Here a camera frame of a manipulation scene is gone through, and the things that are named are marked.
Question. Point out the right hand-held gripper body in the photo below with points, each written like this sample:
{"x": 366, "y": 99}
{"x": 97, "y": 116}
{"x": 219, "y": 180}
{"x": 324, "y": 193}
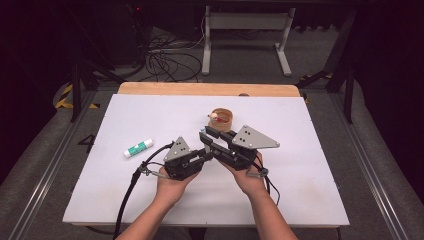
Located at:
{"x": 240, "y": 155}

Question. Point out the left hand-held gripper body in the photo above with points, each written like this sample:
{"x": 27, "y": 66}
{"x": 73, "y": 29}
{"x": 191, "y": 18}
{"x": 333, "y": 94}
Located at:
{"x": 181, "y": 166}

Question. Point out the wooden pen holder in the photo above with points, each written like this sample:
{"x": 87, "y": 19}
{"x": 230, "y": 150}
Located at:
{"x": 222, "y": 124}

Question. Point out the green white glue stick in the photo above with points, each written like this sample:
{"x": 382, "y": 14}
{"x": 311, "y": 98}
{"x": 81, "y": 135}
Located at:
{"x": 138, "y": 148}

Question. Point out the person's left hand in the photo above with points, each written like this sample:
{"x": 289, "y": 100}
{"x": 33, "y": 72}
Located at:
{"x": 175, "y": 191}

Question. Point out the person's right hand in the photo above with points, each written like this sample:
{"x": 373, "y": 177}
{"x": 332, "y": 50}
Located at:
{"x": 248, "y": 181}

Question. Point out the white board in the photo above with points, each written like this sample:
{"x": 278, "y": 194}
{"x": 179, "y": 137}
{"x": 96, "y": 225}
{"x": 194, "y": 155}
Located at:
{"x": 116, "y": 193}

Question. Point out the black metal stand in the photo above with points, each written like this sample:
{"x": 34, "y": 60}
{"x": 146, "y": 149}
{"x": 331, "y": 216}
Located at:
{"x": 76, "y": 90}
{"x": 348, "y": 96}

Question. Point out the black cabinet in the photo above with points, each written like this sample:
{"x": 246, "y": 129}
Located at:
{"x": 123, "y": 40}

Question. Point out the yellow black hazard tape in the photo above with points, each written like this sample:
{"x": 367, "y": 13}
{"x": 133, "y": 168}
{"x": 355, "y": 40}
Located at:
{"x": 63, "y": 100}

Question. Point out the white metal stand frame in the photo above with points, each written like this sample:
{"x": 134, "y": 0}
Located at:
{"x": 248, "y": 21}

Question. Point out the grey metal floor rail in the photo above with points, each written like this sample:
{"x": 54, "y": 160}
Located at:
{"x": 373, "y": 180}
{"x": 31, "y": 206}

